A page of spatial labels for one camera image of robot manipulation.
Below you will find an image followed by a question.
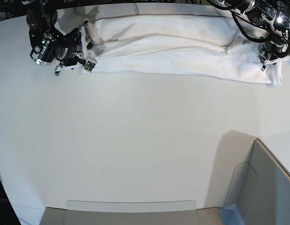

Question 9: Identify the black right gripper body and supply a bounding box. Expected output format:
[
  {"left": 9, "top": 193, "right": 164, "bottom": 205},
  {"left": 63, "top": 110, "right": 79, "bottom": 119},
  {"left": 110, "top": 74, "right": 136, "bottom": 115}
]
[{"left": 54, "top": 28, "right": 86, "bottom": 66}]

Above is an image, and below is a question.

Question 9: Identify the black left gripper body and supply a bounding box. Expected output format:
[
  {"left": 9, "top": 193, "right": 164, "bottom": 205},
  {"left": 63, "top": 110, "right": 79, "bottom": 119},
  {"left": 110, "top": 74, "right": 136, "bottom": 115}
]
[{"left": 259, "top": 41, "right": 290, "bottom": 63}]

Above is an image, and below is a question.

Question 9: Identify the white t-shirt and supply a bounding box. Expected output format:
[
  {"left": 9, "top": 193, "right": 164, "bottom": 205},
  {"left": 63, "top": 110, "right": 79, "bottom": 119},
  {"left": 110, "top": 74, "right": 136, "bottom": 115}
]
[{"left": 86, "top": 15, "right": 283, "bottom": 86}]

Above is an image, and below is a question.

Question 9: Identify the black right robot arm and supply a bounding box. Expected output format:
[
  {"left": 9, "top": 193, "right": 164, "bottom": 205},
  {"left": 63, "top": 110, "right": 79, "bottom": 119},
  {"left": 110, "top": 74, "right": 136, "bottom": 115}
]
[{"left": 21, "top": 0, "right": 89, "bottom": 76}]

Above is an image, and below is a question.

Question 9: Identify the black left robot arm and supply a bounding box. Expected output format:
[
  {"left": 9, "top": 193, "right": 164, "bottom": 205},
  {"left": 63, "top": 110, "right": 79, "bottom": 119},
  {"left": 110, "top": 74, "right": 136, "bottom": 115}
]
[{"left": 208, "top": 0, "right": 290, "bottom": 71}]

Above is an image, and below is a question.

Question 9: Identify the grey box right side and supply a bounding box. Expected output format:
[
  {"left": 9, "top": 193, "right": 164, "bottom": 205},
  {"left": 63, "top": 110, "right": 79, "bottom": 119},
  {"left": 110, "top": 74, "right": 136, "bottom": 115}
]
[{"left": 220, "top": 139, "right": 290, "bottom": 225}]

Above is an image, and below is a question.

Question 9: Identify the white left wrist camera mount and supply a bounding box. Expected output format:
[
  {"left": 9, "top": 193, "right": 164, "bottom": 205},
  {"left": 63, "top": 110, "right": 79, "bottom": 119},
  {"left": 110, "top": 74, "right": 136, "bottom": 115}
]
[{"left": 265, "top": 54, "right": 290, "bottom": 65}]

